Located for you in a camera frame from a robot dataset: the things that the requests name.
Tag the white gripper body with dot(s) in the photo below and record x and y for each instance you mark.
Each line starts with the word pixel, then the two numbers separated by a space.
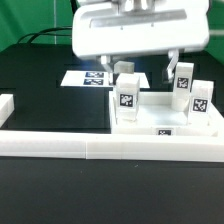
pixel 120 28

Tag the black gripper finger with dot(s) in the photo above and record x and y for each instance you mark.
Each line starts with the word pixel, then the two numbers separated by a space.
pixel 168 73
pixel 105 61

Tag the white square tabletop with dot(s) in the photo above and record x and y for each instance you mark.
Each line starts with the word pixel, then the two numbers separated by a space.
pixel 155 117

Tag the white sheet with AprilTags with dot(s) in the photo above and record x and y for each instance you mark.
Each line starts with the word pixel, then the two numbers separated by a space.
pixel 78 78

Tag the white U-shaped obstacle wall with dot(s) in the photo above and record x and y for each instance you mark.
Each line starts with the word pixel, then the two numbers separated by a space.
pixel 191 143

